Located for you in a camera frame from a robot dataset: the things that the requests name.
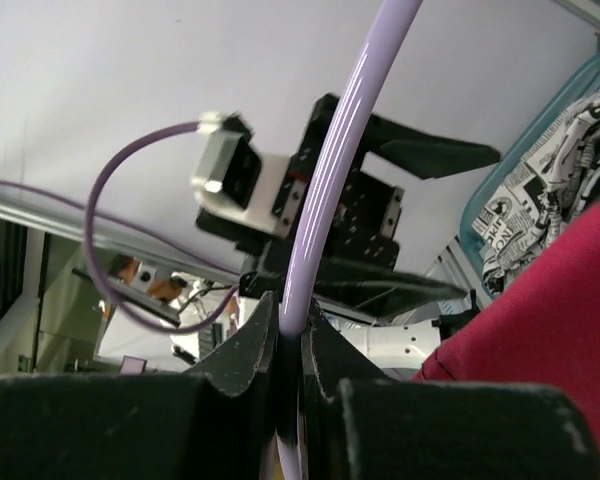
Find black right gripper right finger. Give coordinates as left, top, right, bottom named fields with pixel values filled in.
left=301, top=305, right=600, bottom=479

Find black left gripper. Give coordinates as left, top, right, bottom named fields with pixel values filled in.
left=196, top=93, right=501, bottom=319

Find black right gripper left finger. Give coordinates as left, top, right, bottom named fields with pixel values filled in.
left=0, top=292, right=278, bottom=479

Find pink black patterned trousers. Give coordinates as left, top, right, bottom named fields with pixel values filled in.
left=414, top=202, right=600, bottom=447

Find lilac plastic hanger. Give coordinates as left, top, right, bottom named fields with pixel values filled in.
left=274, top=1, right=421, bottom=479

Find black white newspaper print trousers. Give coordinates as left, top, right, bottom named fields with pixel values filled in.
left=472, top=88, right=600, bottom=296

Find teal plastic basket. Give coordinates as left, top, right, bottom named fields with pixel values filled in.
left=460, top=52, right=600, bottom=297

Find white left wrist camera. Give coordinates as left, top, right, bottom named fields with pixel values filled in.
left=191, top=112, right=291, bottom=237

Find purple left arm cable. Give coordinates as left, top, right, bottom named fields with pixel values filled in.
left=0, top=122, right=241, bottom=335

